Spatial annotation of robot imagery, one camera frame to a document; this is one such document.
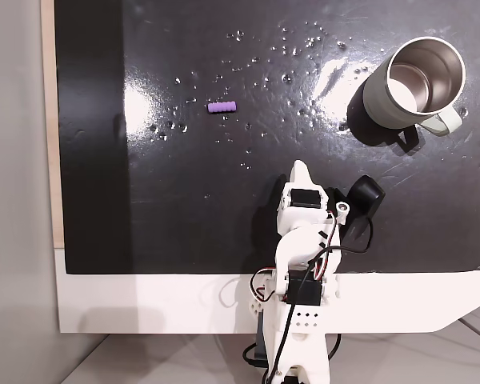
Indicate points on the sage green steel mug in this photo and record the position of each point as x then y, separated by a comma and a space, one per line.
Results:
378, 102

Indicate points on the purple ribbed pen grip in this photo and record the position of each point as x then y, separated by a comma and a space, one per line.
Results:
222, 107

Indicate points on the black rubber mat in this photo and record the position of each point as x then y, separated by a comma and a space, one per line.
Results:
184, 208

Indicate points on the light wooden board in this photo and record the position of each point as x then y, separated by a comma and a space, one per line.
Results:
50, 120

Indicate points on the black camera box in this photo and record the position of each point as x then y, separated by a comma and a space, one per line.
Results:
366, 196

